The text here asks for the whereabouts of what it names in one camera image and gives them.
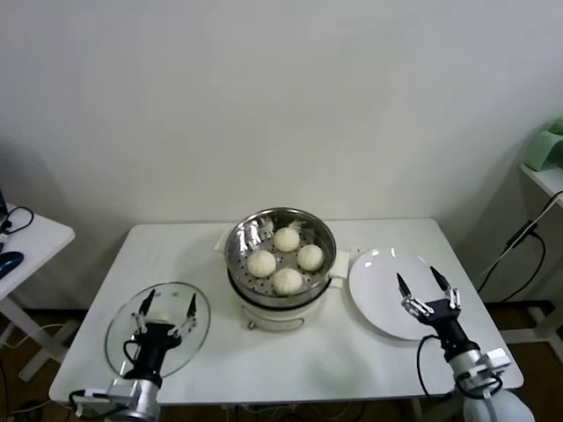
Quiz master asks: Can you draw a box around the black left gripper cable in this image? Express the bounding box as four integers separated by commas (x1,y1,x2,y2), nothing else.
122,337,143,375

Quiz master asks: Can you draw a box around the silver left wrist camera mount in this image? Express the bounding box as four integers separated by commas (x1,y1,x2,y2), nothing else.
71,380,138,410

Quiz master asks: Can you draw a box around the black power cable with adapter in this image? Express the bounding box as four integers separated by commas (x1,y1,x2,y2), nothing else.
477,189,563,296

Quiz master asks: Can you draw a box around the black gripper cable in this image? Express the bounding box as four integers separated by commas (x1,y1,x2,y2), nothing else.
417,334,461,399
122,337,143,375

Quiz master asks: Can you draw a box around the white round plate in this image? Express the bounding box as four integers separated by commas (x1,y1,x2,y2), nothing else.
347,248,454,340

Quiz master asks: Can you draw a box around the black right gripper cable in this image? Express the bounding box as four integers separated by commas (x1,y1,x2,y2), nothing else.
417,334,461,399

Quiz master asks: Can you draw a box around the white floor cable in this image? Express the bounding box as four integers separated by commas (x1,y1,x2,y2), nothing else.
0,323,67,349

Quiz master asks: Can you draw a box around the glass lid with white handle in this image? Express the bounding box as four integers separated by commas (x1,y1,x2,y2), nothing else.
104,281,211,382

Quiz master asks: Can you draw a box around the black looped desk cable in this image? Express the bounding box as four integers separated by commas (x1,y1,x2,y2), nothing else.
0,206,35,241

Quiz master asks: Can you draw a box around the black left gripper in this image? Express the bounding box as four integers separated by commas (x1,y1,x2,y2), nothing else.
126,288,198,380

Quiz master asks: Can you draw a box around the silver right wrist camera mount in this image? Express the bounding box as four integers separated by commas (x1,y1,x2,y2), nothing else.
452,346,512,399

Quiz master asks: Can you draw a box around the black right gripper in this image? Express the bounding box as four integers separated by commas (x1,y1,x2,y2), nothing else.
396,265,475,356

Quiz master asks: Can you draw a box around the white steamed baozi bun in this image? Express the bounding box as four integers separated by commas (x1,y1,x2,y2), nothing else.
245,250,278,280
272,267,305,296
296,244,326,273
274,227,302,253

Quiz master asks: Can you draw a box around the stainless steel steamer basket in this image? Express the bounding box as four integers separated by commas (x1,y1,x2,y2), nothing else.
214,206,352,309

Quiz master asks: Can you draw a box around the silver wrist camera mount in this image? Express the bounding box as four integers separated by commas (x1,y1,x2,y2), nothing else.
452,346,512,399
71,380,138,410

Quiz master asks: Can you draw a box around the white electric cooker pot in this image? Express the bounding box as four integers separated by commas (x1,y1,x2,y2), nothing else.
226,263,347,331

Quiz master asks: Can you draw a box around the white shelf table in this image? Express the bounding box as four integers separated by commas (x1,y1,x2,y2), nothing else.
499,162,563,345

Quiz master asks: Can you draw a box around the pale green appliance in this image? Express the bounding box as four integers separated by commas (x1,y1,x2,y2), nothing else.
523,114,563,171

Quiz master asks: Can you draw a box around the white side table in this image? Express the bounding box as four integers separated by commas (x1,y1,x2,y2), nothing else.
0,204,76,383

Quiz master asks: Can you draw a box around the blue computer mouse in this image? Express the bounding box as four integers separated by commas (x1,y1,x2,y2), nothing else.
0,251,26,278

